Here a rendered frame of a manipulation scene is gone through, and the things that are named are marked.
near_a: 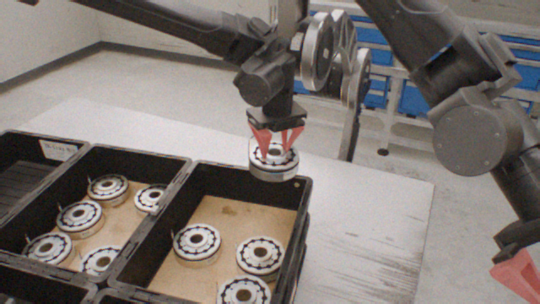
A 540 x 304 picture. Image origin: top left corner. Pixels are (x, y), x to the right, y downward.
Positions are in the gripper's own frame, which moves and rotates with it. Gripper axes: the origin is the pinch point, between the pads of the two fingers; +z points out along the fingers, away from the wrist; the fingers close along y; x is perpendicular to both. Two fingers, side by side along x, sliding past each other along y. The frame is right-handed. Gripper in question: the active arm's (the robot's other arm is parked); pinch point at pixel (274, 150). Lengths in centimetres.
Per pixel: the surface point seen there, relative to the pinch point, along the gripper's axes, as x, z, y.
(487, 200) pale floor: 32, 101, 165
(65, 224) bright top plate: 21, 21, -43
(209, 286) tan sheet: -8.7, 22.2, -18.5
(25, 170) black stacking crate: 54, 25, -52
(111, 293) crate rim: -9.9, 12.6, -36.0
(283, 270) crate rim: -19.0, 11.6, -8.0
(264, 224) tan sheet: 2.1, 22.0, -0.5
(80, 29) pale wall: 404, 85, -11
